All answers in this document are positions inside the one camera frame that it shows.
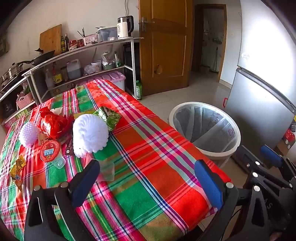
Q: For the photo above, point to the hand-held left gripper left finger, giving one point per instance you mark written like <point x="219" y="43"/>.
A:
<point x="84" y="185"/>

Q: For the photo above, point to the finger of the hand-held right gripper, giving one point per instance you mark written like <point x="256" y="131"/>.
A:
<point x="270" y="156"/>
<point x="248" y="160"/>

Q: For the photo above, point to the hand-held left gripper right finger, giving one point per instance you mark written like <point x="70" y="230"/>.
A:
<point x="208" y="185"/>

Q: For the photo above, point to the clear plastic cup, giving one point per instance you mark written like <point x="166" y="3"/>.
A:
<point x="107" y="171"/>
<point x="59" y="163"/>

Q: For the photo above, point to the white round waste bin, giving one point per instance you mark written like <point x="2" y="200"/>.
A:
<point x="219" y="156"/>

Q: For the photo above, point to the small brown sachet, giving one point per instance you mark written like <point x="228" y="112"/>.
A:
<point x="69" y="148"/>

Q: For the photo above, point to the large white foam fruit net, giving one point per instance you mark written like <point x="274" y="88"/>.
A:
<point x="90" y="136"/>

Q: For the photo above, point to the translucent plastic bin liner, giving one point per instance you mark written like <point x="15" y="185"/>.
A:
<point x="208" y="129"/>

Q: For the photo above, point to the red plastic bag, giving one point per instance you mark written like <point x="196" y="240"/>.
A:
<point x="52" y="125"/>

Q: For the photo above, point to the yellow snack wrapper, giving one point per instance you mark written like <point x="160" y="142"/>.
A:
<point x="17" y="169"/>

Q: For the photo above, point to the green snack wrapper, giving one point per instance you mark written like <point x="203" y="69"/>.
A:
<point x="111" y="118"/>

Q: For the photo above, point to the small white foam fruit net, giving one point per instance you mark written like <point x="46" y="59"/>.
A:
<point x="29" y="134"/>

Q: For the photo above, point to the white paper tissue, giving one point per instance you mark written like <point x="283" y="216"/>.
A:
<point x="56" y="111"/>

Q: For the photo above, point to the brown cardboard box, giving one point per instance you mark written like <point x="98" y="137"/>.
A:
<point x="283" y="146"/>

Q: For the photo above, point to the red packet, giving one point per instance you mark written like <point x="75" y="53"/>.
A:
<point x="290" y="135"/>

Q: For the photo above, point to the silver refrigerator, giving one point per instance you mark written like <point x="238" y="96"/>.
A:
<point x="261" y="104"/>

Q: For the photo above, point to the red green plaid tablecloth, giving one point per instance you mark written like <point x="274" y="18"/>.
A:
<point x="150" y="150"/>

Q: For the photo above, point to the green cardboard box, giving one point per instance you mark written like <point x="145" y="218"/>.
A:
<point x="20" y="113"/>

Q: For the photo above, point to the pink plastic basket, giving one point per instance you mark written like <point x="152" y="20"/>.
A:
<point x="24" y="102"/>

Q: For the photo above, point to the green plastic bottle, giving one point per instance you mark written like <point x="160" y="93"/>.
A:
<point x="138" y="91"/>

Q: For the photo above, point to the clear plastic bottle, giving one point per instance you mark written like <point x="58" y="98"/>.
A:
<point x="49" y="81"/>

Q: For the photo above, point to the yellow label sauce bottle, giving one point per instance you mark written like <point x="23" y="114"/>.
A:
<point x="57" y="77"/>

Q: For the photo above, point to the pink lidded storage box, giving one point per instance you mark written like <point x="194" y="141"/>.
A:
<point x="113" y="77"/>

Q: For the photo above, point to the crumpled clear plastic bag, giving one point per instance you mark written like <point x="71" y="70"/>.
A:
<point x="89" y="70"/>

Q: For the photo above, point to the plastic jug of dark liquid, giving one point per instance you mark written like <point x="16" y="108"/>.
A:
<point x="74" y="69"/>

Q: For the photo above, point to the white plastic tub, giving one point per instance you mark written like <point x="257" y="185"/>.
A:
<point x="97" y="66"/>

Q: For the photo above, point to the green bowl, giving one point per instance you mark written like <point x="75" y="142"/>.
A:
<point x="108" y="67"/>

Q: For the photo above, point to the black cooktop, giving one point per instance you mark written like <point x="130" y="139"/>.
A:
<point x="11" y="84"/>

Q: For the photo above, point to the white metal shelf rack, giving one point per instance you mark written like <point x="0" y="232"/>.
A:
<point x="133" y="69"/>

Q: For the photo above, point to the green white packet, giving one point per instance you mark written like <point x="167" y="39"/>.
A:
<point x="117" y="60"/>

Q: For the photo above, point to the white snack bag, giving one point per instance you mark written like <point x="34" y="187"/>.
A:
<point x="106" y="58"/>

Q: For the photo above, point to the wooden door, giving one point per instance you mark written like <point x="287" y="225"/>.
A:
<point x="166" y="58"/>

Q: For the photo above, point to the black frying pan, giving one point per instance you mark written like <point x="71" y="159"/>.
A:
<point x="42" y="58"/>

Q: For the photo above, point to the steel cooking pot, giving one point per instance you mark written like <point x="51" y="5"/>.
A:
<point x="12" y="71"/>

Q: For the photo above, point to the green glass oil bottle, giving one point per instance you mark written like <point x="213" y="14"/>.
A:
<point x="62" y="46"/>

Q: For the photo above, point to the dark glass bottle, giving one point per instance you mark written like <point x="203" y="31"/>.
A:
<point x="67" y="44"/>

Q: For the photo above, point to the pink utensil box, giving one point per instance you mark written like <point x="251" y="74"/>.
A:
<point x="90" y="39"/>

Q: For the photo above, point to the wooden cutting board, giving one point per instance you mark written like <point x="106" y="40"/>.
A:
<point x="50" y="39"/>

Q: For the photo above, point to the clear lidded plastic container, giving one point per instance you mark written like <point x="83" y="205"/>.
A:
<point x="107" y="34"/>

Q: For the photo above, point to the hanging green cloth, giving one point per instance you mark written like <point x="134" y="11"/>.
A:
<point x="3" y="47"/>

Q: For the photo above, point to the white electric kettle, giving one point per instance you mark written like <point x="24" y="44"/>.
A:
<point x="122" y="27"/>

